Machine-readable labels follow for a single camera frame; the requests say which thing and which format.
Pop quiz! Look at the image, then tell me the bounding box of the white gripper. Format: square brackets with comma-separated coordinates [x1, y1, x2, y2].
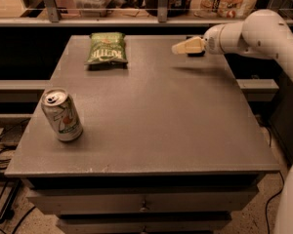
[171, 24, 224, 55]

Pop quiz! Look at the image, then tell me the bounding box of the black rxbar chocolate bar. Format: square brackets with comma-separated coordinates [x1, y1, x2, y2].
[186, 36, 205, 58]

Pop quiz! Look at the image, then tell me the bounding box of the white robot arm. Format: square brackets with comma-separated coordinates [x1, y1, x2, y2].
[172, 9, 293, 234]

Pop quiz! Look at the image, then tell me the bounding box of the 7up soda can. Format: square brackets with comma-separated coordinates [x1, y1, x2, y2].
[41, 89, 83, 141]

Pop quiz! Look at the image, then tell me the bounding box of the green kettle chips bag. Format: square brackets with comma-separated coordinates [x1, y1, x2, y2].
[85, 32, 128, 64]

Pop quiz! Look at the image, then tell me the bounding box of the grey drawer cabinet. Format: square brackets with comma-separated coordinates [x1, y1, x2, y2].
[6, 36, 279, 234]

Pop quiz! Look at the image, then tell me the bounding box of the upper drawer knob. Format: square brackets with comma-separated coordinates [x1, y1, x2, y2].
[140, 202, 149, 213]

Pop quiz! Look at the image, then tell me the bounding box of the grey power adapter box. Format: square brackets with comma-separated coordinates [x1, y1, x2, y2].
[0, 126, 24, 148]

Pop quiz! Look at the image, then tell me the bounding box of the grey metal shelf rail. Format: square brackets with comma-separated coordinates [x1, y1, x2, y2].
[0, 0, 293, 28]

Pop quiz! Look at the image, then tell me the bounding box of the black floor cable right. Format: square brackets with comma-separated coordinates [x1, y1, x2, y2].
[264, 171, 286, 234]

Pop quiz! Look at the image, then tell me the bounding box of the black cables left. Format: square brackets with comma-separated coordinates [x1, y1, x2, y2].
[0, 119, 37, 234]

